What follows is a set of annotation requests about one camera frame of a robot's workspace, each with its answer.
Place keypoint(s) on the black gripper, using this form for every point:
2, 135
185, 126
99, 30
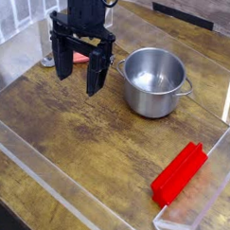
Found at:
82, 28

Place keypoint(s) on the red plastic block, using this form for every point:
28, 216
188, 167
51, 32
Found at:
172, 180

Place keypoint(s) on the silver steel pot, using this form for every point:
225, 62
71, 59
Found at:
154, 79

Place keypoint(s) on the left clear acrylic barrier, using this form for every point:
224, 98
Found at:
23, 51

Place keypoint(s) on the clear acrylic barrier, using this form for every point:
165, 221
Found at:
23, 51
210, 80
79, 201
197, 208

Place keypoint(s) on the black strip on table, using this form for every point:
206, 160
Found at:
185, 17

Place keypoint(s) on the back clear acrylic barrier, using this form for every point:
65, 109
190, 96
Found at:
210, 80

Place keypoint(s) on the front clear acrylic barrier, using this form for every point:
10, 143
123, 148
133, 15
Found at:
79, 201

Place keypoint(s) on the right clear acrylic barrier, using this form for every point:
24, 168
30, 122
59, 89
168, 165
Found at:
197, 208

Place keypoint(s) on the spoon with pink handle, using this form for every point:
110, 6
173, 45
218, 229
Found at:
76, 58

